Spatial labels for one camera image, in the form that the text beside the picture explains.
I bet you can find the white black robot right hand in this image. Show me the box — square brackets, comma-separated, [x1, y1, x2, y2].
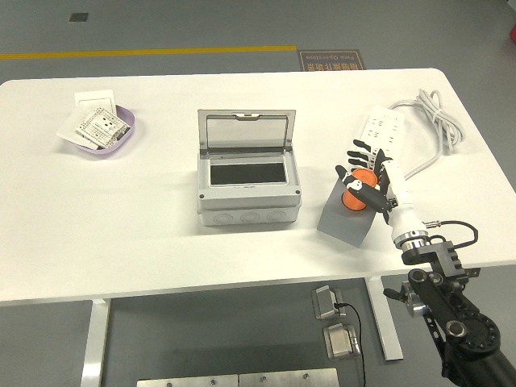
[335, 139, 425, 240]

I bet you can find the orange cylinder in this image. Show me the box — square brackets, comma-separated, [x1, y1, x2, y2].
[341, 168, 380, 211]

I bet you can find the transparent grey box lid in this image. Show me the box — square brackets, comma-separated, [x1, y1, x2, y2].
[197, 107, 298, 154]

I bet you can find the grey cube with round hole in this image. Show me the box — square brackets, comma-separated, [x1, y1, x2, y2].
[316, 175, 384, 248]

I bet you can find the grey plastic junction box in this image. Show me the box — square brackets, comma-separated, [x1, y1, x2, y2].
[196, 148, 303, 229]

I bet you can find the white power strip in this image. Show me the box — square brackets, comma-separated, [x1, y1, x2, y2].
[361, 105, 406, 161]

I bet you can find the white table leg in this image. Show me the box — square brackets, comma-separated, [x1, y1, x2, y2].
[364, 276, 404, 362]
[79, 298, 112, 387]

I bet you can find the silver foot pedal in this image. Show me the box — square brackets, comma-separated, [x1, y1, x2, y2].
[322, 322, 360, 360]
[310, 285, 343, 320]

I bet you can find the brown floor sign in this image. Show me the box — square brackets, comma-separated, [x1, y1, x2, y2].
[297, 48, 366, 73]

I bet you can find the white socket panel with print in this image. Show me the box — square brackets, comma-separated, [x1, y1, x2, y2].
[75, 107, 132, 148]

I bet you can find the white flat cover plate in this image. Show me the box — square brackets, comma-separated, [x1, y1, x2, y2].
[56, 108, 98, 150]

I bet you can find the white power cord with plug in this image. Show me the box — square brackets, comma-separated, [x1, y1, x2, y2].
[389, 89, 465, 181]

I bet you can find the black pedal cable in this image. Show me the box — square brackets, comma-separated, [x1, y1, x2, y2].
[336, 302, 367, 387]

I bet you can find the grey metal base plate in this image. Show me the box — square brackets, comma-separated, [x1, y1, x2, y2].
[136, 374, 239, 387]
[239, 368, 339, 387]

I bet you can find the plain white switch plate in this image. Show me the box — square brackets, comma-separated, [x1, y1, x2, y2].
[74, 90, 119, 118]

